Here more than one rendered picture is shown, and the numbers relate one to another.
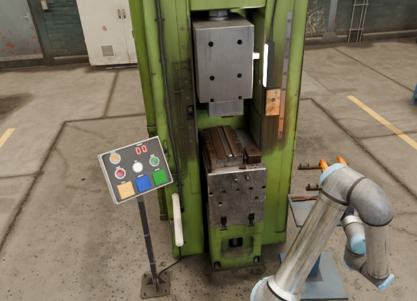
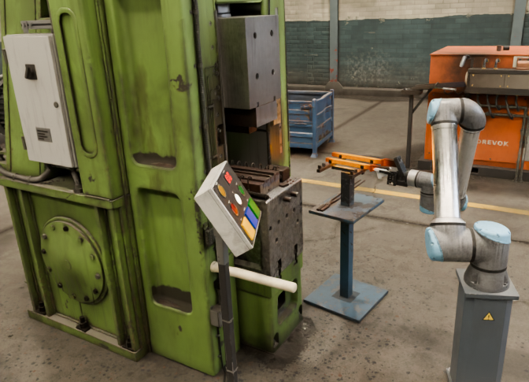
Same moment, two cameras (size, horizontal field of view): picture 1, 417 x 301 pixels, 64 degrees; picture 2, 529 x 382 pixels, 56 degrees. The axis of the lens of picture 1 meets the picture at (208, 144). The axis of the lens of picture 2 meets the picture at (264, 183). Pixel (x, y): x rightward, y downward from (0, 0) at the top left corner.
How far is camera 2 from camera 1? 1.83 m
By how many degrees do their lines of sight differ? 48
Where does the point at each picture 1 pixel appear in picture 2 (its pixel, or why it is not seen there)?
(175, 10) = (205, 1)
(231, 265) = (286, 331)
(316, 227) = (453, 150)
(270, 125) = (274, 138)
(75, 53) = not seen: outside the picture
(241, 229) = (290, 271)
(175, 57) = (207, 61)
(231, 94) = (269, 94)
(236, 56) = (270, 49)
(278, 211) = not seen: hidden behind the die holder
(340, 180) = (450, 105)
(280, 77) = not seen: hidden behind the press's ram
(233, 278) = (297, 344)
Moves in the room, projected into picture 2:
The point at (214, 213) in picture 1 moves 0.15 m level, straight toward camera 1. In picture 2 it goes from (273, 257) to (297, 265)
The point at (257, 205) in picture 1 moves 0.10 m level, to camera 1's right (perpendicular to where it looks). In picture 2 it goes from (298, 231) to (308, 224)
